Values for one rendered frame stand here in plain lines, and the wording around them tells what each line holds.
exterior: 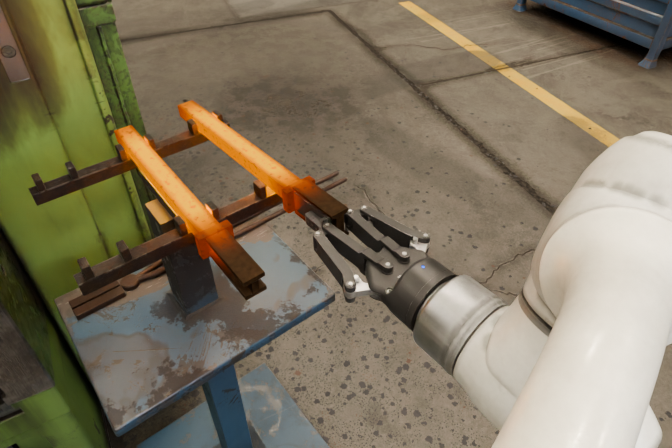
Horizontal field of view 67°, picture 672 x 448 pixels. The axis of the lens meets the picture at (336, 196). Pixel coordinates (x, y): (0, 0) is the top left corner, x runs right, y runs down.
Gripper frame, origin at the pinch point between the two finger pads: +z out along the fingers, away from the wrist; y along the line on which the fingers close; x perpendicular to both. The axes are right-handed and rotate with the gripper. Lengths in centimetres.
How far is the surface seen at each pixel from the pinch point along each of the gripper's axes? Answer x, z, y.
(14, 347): -34, 36, -40
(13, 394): -45, 37, -45
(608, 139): -94, 39, 208
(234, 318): -27.6, 12.7, -9.2
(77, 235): -30, 53, -23
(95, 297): -26.5, 31.2, -25.8
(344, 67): -92, 183, 159
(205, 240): -0.4, 4.6, -13.9
